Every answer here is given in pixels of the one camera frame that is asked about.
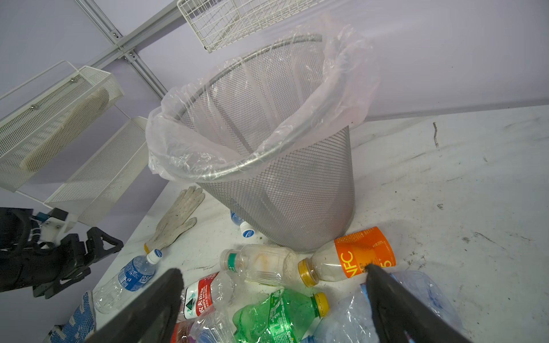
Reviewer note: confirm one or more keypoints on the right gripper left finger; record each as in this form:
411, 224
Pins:
151, 317

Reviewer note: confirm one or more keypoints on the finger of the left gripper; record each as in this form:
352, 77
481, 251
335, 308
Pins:
101, 245
58, 286

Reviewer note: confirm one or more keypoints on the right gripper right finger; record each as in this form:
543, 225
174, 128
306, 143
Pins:
399, 316

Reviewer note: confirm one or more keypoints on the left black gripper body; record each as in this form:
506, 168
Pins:
35, 264

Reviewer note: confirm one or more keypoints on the blue cap water bottle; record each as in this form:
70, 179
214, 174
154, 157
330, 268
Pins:
130, 279

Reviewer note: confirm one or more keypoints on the blue label bottle near bin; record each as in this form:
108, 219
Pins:
246, 229

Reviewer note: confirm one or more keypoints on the grey mesh waste bin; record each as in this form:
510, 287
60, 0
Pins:
299, 199

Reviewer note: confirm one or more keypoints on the clear plastic bin liner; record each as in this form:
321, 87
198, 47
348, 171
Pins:
348, 84

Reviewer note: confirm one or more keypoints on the blue dotted work glove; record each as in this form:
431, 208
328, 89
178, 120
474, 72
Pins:
80, 326

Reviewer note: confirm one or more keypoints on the large crushed blue label bottle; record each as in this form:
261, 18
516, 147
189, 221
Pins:
351, 320

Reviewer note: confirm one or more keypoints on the white mesh lower shelf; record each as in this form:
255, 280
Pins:
94, 189

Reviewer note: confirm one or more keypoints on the white mesh shelf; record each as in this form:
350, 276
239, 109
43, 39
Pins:
94, 189
31, 111

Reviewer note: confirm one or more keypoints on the red label clear bottle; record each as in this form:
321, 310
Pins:
218, 290

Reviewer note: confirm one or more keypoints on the white cotton work glove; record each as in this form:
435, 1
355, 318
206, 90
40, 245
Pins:
177, 220

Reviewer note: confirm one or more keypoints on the orange label juice bottle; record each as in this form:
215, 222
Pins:
347, 257

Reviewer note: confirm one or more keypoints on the green Sprite bottle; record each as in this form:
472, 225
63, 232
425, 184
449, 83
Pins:
285, 316

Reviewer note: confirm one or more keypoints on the clear green cap bottle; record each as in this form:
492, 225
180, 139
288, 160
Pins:
270, 265

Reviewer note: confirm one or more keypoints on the beige glove in shelf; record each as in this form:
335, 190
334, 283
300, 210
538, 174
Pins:
79, 118

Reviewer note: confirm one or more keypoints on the white mesh upper shelf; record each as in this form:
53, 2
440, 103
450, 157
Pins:
31, 111

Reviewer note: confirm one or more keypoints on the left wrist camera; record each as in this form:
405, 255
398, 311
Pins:
51, 226

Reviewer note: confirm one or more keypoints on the white wire wall basket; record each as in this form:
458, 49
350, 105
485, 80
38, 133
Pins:
218, 24

